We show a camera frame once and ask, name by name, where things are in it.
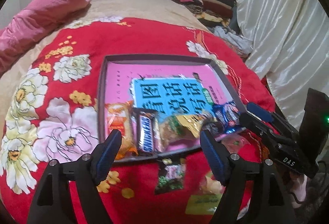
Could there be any nut bar clear wrapper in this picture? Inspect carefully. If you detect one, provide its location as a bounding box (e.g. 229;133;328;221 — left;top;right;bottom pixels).
159;115;195;148

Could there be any pink and blue book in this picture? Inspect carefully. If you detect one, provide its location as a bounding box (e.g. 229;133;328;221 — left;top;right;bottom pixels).
105;61;237;152

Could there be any red floral blanket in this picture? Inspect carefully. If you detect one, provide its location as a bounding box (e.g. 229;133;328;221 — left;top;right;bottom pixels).
1;17;275;223

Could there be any blue Oreo packet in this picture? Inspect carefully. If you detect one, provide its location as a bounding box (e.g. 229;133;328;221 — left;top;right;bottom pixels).
212;102;241;134

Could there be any gold cake snack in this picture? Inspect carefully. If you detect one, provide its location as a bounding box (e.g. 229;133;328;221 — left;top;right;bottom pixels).
176;112;215;138

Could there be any green snack bag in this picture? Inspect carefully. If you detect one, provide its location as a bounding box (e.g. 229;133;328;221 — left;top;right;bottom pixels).
185;194;222;215

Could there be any brown Snickers bar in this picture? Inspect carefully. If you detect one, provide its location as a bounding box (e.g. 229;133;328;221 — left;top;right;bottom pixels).
133;108;163;156

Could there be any clear bag red candy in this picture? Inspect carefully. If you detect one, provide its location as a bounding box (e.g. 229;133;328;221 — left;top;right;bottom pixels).
221;134;250;153

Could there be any grey blue cloth pile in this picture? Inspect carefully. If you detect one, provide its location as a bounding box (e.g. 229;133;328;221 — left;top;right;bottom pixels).
213;25;253;57

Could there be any round biscuit clear packet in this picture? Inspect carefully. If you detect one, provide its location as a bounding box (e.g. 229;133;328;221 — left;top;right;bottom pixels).
200;171;225;195

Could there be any black green pea packet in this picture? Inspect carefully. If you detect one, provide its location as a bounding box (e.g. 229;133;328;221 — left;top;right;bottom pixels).
154;157;186;194

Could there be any orange snack packet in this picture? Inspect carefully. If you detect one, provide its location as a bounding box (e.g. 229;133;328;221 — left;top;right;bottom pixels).
105;101;138;160

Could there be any dark shallow tray box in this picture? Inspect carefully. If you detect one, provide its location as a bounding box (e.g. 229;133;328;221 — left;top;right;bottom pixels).
97;54;249;163

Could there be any white satin curtain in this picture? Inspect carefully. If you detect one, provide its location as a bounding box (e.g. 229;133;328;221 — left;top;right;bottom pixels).
236;0;328;128

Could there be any pink quilt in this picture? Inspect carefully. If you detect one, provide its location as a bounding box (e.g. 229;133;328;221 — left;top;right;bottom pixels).
1;0;91;74

